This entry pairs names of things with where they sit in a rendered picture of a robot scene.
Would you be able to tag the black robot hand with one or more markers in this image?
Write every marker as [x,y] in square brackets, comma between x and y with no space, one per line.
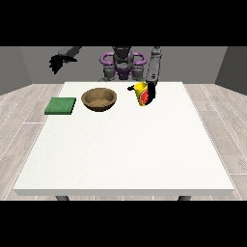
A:
[59,62]
[151,92]

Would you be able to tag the yellow cup with melon print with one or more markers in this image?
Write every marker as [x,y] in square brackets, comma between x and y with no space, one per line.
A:
[141,93]

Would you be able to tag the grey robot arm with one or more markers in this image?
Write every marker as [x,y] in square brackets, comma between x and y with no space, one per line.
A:
[68,50]
[153,65]

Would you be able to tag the green square pad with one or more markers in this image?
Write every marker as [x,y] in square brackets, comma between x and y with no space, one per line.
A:
[60,105]

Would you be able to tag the brown wooden bowl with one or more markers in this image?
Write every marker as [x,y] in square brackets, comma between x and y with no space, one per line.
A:
[98,99]

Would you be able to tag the grey purple-ringed robot trunk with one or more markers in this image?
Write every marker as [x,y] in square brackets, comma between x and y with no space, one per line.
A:
[121,63]

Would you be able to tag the dark table leg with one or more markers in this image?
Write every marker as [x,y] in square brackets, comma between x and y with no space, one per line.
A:
[62,198]
[184,198]

